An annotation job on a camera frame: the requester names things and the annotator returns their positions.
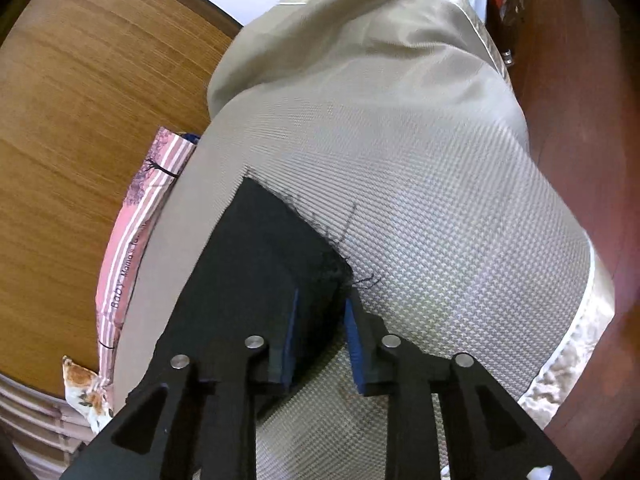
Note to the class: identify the beige patterned curtain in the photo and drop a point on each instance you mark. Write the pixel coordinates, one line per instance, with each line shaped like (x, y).
(44, 429)

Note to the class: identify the pink striped Baby pillow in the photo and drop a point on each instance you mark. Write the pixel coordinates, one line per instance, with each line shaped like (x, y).
(140, 210)

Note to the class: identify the black denim pants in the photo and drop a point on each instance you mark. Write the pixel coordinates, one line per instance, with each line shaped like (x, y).
(259, 243)

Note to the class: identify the beige woven bed mat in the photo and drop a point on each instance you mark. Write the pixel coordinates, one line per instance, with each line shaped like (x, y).
(429, 188)

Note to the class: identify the white floral pillow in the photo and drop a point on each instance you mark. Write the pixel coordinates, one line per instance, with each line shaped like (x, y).
(84, 393)

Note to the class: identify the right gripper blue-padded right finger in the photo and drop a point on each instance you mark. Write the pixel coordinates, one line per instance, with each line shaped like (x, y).
(455, 403)

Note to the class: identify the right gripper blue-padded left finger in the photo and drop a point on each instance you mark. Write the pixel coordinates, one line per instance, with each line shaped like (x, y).
(195, 411)

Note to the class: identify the bamboo wooden headboard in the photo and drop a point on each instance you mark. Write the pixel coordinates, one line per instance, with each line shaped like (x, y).
(85, 85)

